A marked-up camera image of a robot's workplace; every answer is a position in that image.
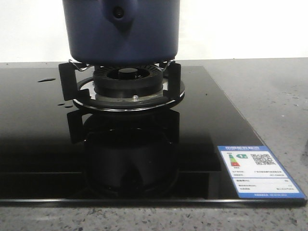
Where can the blue energy label sticker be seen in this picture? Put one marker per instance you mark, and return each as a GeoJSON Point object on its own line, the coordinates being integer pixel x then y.
{"type": "Point", "coordinates": [257, 174]}

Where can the right gas burner head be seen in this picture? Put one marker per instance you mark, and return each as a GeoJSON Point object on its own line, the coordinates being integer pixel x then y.
{"type": "Point", "coordinates": [125, 82]}

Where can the black right pan support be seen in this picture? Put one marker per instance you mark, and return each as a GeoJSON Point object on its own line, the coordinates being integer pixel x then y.
{"type": "Point", "coordinates": [83, 95]}

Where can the blue saucepan with handle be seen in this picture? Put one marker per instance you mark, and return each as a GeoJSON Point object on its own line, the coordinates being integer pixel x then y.
{"type": "Point", "coordinates": [122, 32]}

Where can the black glass gas cooktop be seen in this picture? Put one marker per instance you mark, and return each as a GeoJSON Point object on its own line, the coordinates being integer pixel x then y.
{"type": "Point", "coordinates": [55, 152]}

